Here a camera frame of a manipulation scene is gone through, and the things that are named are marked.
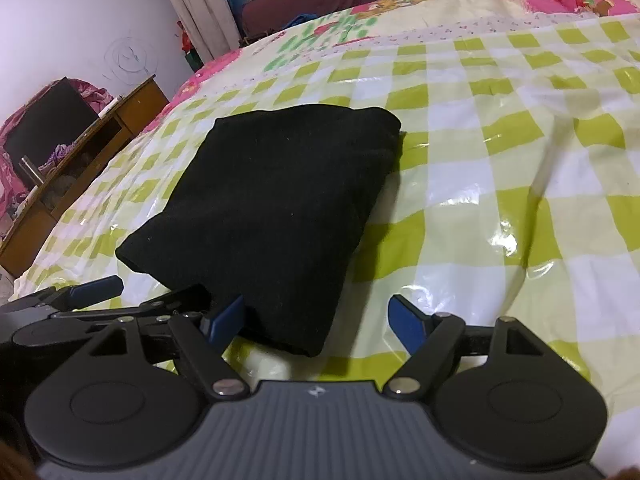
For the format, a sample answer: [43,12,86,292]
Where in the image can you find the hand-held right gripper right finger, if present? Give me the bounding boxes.
[382,294,553,402]

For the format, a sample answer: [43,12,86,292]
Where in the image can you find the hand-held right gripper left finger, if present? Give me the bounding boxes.
[85,294,250,402]

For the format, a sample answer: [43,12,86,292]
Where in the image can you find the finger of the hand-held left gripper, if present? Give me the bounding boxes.
[0,276,125,314]
[50,284,210,322]

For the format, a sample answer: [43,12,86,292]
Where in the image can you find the black pants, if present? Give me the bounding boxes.
[115,104,404,359]

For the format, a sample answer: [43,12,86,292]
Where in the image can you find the metal cup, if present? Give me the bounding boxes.
[19,156,44,192]

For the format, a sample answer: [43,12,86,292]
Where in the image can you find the pink patterned cloth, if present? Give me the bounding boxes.
[0,77,114,221]

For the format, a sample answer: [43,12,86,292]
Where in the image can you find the purple cloth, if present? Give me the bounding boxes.
[42,142,76,169]

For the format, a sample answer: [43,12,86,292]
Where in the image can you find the black monitor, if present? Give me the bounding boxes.
[2,76,101,168]

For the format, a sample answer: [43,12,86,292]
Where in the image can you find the red and green bag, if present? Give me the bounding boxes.
[175,20,201,74]

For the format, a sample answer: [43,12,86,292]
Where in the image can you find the beige curtain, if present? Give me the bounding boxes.
[145,0,244,64]

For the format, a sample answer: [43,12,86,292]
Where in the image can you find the printed cartoon quilt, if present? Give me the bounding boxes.
[165,0,640,111]

